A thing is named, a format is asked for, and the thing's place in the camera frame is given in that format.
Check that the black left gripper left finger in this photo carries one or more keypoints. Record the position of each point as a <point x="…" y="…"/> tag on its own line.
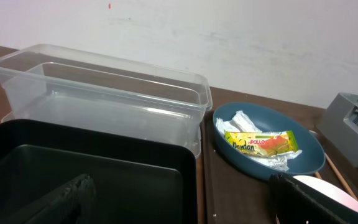
<point x="70" y="203"/>

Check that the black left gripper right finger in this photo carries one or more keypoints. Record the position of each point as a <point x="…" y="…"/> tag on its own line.
<point x="294" y="202"/>

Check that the wooden chopstick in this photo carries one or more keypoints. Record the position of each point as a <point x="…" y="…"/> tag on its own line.
<point x="341" y="178"/>

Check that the yellow green snack wrapper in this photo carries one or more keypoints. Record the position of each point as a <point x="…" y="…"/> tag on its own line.
<point x="265" y="144"/>

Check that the dark blue plate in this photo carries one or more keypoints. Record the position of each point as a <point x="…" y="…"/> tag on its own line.
<point x="311" y="160"/>

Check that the white tissue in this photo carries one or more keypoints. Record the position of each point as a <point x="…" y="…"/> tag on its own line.
<point x="242" y="123"/>

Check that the grey dishwasher rack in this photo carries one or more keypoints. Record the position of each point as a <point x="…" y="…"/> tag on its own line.
<point x="339" y="124"/>

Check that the dark brown tray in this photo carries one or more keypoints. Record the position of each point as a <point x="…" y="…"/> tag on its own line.
<point x="234" y="197"/>

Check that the black plastic bin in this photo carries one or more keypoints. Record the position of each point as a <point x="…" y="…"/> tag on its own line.
<point x="137" y="181"/>

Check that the clear plastic bin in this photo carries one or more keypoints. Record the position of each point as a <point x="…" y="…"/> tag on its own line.
<point x="81" y="89"/>

